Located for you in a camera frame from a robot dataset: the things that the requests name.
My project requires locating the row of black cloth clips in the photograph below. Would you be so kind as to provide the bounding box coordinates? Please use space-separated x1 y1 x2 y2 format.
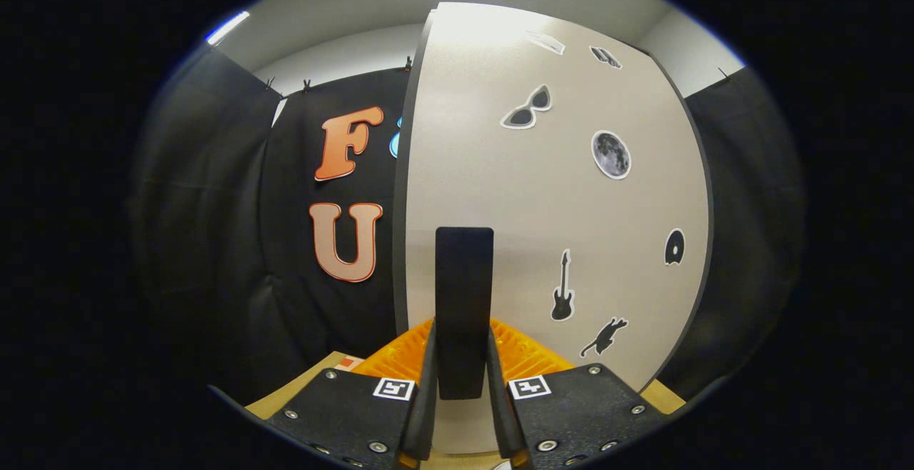
264 56 733 94

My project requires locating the narrow ceiling light strip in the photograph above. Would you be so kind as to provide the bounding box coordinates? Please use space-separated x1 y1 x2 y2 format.
207 11 251 46

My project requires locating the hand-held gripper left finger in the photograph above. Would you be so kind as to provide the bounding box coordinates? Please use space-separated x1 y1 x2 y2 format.
268 319 438 470

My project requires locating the black backdrop cloth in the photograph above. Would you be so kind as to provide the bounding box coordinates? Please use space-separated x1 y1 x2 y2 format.
132 45 804 403

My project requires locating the black door handle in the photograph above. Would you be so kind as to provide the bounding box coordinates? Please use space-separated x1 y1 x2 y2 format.
435 226 495 401

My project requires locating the dark grey shoe cabinet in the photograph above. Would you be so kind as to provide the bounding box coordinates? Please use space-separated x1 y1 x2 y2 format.
393 6 717 399

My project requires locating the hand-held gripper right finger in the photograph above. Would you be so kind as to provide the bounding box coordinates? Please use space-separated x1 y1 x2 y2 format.
487 319 668 470

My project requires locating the beige shoe cabinet door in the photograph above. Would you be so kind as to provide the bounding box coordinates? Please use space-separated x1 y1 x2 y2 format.
403 2 715 455

